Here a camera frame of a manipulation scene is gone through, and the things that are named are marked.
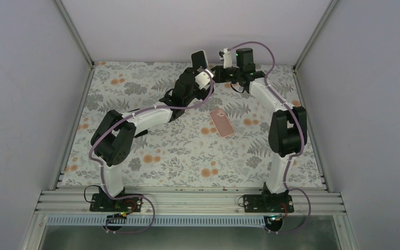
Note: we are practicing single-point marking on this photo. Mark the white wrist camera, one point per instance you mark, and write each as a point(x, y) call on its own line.
point(226, 57)
point(204, 78)

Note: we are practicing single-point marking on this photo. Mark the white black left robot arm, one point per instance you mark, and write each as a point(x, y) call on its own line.
point(112, 141)

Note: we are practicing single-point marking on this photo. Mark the floral patterned table mat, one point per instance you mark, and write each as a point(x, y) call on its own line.
point(185, 152)

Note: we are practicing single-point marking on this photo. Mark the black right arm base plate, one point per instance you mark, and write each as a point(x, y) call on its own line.
point(256, 203)

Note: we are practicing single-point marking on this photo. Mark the aluminium front rail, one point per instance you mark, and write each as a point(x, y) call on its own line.
point(190, 201)

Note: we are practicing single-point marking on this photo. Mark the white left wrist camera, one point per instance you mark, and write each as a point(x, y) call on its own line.
point(204, 78)

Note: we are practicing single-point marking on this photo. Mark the slotted grey cable duct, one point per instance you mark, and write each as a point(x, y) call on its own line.
point(158, 221)

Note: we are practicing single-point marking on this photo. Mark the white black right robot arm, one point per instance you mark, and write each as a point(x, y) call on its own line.
point(287, 133)

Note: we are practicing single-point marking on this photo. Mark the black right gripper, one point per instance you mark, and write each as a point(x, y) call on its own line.
point(220, 77)

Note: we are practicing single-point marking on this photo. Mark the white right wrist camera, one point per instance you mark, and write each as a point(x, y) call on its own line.
point(226, 57)

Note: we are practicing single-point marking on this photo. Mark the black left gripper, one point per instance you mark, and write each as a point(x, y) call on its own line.
point(204, 94)

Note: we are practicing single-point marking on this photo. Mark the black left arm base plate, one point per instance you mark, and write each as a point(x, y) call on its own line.
point(100, 202)

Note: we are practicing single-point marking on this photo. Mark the pink phone case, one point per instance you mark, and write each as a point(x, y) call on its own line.
point(222, 123)

